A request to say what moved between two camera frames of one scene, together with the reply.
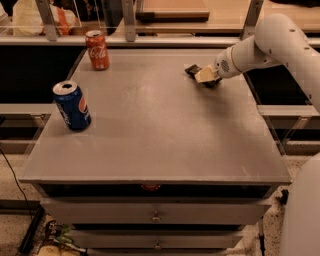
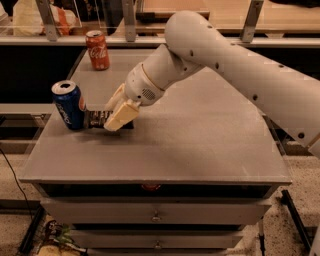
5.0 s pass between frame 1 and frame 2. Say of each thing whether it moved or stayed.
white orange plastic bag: stayed
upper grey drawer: stayed
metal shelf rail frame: stayed
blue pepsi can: stayed
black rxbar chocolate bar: moved
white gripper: moved
